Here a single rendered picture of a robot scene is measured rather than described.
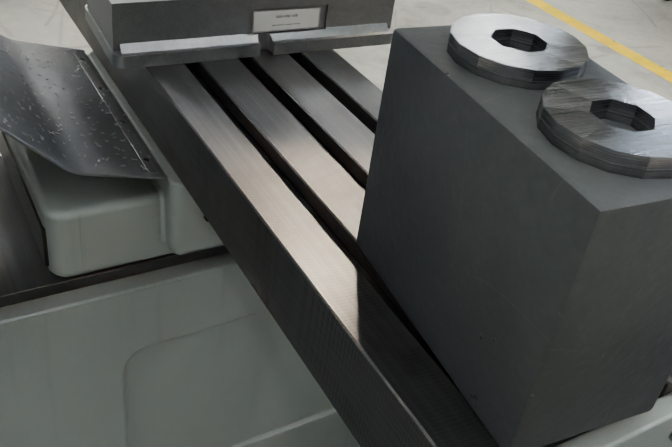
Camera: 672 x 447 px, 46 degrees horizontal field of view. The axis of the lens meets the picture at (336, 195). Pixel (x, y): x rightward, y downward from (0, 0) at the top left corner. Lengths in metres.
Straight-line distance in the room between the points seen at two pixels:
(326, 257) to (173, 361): 0.46
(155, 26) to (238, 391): 0.52
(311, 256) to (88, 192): 0.33
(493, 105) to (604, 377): 0.18
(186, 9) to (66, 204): 0.24
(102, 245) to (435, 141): 0.47
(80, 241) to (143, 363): 0.22
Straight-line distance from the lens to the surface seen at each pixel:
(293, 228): 0.65
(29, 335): 0.93
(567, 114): 0.45
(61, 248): 0.88
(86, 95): 0.97
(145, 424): 1.11
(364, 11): 0.98
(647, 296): 0.47
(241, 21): 0.92
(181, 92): 0.84
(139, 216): 0.88
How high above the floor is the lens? 1.32
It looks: 34 degrees down
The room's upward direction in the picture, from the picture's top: 9 degrees clockwise
